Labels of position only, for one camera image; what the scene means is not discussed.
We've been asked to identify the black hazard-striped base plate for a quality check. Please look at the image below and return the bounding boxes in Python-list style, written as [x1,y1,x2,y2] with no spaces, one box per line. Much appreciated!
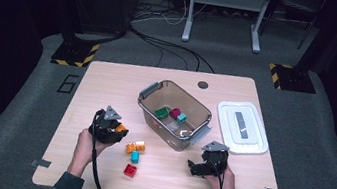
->
[266,61,320,96]
[50,36,101,72]

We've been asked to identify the black stand leg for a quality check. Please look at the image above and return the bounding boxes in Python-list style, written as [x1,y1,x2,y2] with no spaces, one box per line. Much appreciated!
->
[296,0,328,53]

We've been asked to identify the orange toy brick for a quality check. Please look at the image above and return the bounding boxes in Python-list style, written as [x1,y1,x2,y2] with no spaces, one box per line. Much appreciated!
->
[133,139,147,154]
[124,142,138,155]
[113,122,129,135]

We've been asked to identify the green toy brick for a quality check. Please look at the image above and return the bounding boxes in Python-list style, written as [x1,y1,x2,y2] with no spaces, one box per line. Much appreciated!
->
[153,105,171,121]

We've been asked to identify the white box lid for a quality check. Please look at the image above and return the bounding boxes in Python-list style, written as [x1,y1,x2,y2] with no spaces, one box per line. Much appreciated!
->
[211,97,276,160]

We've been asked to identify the clear brown storage box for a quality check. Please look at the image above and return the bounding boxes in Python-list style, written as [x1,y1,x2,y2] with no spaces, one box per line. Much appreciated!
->
[130,75,219,157]

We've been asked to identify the teal toy brick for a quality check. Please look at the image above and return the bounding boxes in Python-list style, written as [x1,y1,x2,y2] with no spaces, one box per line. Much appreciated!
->
[175,112,189,126]

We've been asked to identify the white floor cables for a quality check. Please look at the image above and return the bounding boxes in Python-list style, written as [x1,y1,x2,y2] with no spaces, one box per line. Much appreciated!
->
[131,0,209,33]

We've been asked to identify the magenta toy brick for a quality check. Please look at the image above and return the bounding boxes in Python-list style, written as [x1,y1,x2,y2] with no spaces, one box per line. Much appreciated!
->
[168,107,182,120]

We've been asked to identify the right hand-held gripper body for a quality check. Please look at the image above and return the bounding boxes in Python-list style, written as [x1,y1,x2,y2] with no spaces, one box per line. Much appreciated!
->
[197,139,232,180]

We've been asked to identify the black floor cables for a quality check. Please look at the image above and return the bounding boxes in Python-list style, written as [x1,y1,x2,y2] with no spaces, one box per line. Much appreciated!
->
[123,24,221,76]

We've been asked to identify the red toy brick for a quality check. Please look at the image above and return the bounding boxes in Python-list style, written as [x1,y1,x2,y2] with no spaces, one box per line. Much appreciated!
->
[122,163,139,180]

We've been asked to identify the dark round table grommet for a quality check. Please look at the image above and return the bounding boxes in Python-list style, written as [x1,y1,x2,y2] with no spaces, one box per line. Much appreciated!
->
[196,80,210,91]

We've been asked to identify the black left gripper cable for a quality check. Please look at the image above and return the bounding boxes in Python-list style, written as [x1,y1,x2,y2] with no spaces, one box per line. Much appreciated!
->
[81,108,131,189]

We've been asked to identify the light blue toy brick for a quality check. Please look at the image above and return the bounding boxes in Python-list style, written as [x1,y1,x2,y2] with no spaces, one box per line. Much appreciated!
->
[129,150,142,165]

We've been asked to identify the person's right hand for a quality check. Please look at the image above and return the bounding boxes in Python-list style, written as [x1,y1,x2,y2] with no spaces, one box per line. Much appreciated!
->
[202,162,241,189]

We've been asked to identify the person's left hand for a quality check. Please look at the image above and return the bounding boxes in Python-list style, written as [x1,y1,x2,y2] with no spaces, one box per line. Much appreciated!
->
[72,127,115,171]

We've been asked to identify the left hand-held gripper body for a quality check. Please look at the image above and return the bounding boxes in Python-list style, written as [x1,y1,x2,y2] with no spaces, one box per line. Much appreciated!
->
[87,102,124,146]

